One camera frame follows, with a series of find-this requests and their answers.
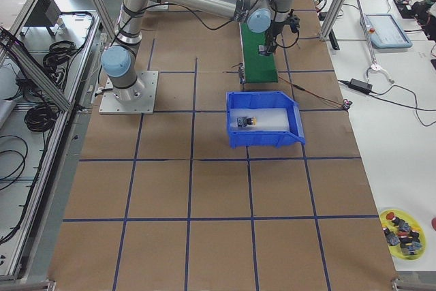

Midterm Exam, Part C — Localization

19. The yellow push button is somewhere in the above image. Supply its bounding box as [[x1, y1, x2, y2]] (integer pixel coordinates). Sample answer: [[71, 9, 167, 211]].
[[236, 117, 256, 128]]

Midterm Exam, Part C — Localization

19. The grabber reach tool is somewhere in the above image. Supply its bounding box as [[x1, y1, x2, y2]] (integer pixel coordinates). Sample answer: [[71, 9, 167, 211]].
[[352, 0, 396, 85]]

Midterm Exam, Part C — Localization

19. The yellow plate of buttons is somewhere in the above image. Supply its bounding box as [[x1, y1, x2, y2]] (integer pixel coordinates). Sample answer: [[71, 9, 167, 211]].
[[379, 209, 426, 260]]

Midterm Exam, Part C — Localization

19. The blue right bin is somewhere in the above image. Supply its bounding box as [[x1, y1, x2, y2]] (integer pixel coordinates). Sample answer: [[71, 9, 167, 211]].
[[226, 91, 306, 148]]

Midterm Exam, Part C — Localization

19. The red black wire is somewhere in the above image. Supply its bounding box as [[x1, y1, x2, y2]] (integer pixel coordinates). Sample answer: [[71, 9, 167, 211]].
[[277, 76, 352, 111]]

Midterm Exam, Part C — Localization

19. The teach pendant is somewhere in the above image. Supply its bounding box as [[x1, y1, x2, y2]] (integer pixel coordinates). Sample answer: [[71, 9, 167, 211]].
[[364, 14, 412, 49]]

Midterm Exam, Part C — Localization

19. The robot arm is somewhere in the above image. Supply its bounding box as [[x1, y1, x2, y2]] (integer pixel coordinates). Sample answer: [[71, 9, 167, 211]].
[[102, 0, 298, 104]]

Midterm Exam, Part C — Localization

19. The white foam in right bin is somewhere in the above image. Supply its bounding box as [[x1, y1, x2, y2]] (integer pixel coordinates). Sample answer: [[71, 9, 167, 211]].
[[228, 108, 290, 132]]

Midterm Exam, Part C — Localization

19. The red push button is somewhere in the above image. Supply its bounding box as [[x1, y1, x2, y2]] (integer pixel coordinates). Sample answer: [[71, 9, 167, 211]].
[[258, 44, 270, 56]]

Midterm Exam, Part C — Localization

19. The black power adapter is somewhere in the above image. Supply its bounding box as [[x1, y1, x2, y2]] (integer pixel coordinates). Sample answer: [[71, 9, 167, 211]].
[[348, 78, 373, 94]]

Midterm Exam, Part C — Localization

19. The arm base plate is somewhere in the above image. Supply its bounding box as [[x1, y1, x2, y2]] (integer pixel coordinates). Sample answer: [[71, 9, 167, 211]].
[[99, 71, 159, 114]]

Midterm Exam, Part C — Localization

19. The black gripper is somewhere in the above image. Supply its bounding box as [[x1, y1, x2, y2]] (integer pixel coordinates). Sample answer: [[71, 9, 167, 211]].
[[265, 20, 285, 55]]

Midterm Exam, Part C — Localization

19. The green conveyor belt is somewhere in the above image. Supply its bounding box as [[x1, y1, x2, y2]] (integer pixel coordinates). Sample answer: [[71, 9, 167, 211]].
[[234, 0, 280, 85]]

